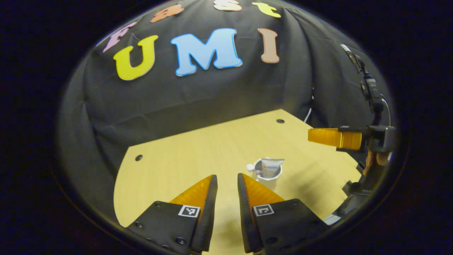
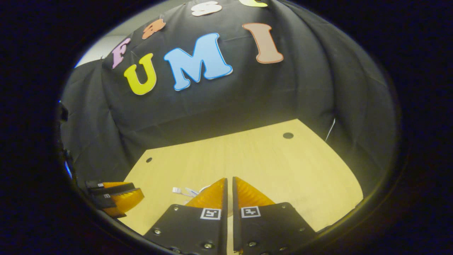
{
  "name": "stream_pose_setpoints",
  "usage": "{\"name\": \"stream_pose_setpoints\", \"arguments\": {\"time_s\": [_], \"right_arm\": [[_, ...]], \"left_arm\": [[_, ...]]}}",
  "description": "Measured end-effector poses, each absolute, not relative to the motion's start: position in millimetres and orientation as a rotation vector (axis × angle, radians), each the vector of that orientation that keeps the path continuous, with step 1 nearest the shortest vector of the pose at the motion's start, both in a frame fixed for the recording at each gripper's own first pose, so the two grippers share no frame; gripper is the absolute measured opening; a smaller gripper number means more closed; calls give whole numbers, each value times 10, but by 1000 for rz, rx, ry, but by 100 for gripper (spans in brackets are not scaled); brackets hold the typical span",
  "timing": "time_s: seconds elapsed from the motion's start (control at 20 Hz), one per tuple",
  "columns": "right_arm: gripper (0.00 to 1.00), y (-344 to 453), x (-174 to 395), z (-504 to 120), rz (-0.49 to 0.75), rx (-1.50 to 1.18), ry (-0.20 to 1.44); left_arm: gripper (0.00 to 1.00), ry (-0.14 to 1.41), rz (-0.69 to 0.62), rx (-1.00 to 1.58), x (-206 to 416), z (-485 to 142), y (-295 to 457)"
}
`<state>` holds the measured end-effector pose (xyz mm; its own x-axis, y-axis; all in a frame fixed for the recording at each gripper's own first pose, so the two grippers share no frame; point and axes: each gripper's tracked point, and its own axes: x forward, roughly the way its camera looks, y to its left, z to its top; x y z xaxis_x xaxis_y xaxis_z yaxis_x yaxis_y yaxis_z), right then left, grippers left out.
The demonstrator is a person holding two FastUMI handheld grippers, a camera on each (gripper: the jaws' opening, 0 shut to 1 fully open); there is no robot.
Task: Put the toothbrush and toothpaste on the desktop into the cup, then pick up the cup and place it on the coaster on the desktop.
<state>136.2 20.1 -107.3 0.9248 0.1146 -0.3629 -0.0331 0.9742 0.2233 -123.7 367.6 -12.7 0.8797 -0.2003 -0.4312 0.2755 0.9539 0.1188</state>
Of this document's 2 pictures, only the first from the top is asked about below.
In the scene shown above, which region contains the light wooden desktop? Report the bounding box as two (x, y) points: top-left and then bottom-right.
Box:
(113, 109), (362, 254)

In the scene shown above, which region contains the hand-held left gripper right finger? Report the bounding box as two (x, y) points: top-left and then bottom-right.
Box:
(237, 173), (329, 254)

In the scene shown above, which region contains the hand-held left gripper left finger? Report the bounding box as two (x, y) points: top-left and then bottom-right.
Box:
(126, 174), (218, 254)

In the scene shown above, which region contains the white toothpaste tube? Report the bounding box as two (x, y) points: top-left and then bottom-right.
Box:
(261, 158), (285, 179)

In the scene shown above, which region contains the white cup with wooden handle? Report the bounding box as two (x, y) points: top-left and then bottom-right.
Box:
(253, 158), (283, 192)

